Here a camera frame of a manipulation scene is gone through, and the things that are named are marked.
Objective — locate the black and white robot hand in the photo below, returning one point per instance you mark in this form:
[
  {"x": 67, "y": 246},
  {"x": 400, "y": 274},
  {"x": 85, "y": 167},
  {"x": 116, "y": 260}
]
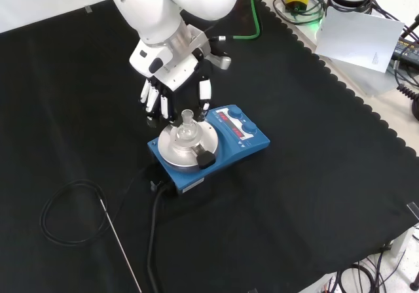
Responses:
[{"x": 173, "y": 70}]

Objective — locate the clear glass round-bottom flask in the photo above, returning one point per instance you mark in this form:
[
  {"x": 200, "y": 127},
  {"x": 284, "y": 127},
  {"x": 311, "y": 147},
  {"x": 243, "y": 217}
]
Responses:
[{"x": 187, "y": 132}]

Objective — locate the blue heater with steel plate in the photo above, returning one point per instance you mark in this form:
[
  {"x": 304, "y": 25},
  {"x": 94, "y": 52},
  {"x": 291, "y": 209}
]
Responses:
[{"x": 229, "y": 155}]

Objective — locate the black bench cloth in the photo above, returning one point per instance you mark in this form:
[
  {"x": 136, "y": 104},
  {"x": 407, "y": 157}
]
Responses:
[{"x": 294, "y": 175}]

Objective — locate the steel temperature probe rod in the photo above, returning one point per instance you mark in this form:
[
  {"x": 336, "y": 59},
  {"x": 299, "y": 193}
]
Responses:
[{"x": 119, "y": 240}]

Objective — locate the white paper sheet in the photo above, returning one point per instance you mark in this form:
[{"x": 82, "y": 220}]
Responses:
[{"x": 357, "y": 38}]

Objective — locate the pale board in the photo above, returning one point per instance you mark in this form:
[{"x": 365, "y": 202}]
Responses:
[{"x": 376, "y": 83}]

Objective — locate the black power adapter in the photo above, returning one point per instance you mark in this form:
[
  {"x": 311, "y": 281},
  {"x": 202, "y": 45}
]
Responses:
[{"x": 407, "y": 49}]

